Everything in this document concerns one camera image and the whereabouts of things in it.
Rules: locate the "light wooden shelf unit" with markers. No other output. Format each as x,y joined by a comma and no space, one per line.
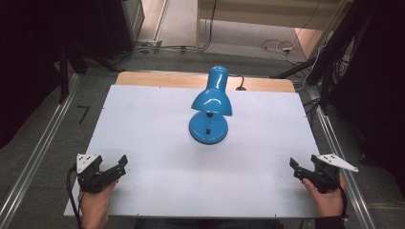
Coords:
270,14

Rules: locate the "white board sheet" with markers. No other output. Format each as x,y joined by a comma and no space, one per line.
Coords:
153,143

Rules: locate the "black metal stand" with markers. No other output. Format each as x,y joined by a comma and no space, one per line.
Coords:
63,73

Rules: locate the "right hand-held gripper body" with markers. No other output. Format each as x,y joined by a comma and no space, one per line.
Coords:
328,178

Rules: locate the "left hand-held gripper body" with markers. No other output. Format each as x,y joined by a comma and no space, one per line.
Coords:
87,173

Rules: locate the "blue desk lamp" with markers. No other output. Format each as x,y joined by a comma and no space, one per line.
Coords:
210,101

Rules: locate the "metal floor rail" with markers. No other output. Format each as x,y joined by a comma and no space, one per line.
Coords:
35,159
342,152

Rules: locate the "person's right hand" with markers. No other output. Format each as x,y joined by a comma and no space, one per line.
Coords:
328,203

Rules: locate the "black metal stand frame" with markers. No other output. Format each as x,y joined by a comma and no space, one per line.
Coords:
331,57

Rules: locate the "dark cabinet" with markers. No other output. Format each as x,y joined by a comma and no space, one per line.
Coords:
122,22

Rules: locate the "person's left hand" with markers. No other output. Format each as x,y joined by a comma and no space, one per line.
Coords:
95,205

